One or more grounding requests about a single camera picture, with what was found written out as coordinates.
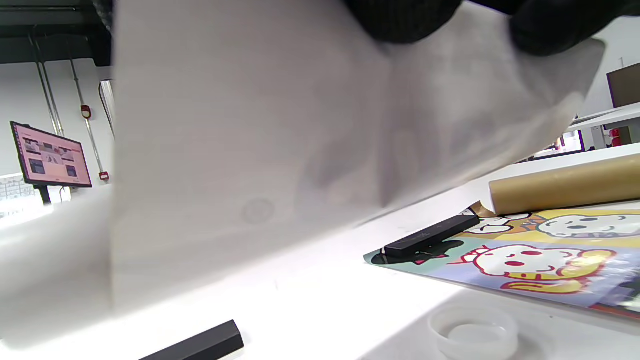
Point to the red fire extinguisher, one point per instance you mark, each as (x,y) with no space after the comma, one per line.
(615,137)

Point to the white cartoon print poster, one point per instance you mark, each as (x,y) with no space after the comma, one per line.
(250,150)

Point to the colourful cartoon panel poster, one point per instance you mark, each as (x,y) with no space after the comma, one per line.
(525,270)

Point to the person's left hand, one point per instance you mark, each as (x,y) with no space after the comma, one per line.
(400,20)

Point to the white desk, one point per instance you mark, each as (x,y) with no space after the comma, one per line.
(615,117)

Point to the black framed monitor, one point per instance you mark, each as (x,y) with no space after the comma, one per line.
(50,157)

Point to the whiteboard with table chart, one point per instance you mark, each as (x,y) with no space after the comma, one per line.
(12,190)

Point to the brown cardboard mailing tube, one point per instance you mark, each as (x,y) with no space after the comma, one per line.
(565,185)

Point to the brown panel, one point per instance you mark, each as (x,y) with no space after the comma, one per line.
(625,85)

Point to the black bar weight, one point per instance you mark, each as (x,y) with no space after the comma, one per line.
(430,236)
(210,342)

